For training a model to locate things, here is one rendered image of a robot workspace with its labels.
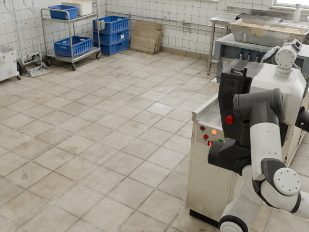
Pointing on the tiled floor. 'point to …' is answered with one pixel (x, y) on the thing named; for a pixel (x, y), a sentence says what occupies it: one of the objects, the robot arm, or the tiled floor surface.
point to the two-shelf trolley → (70, 37)
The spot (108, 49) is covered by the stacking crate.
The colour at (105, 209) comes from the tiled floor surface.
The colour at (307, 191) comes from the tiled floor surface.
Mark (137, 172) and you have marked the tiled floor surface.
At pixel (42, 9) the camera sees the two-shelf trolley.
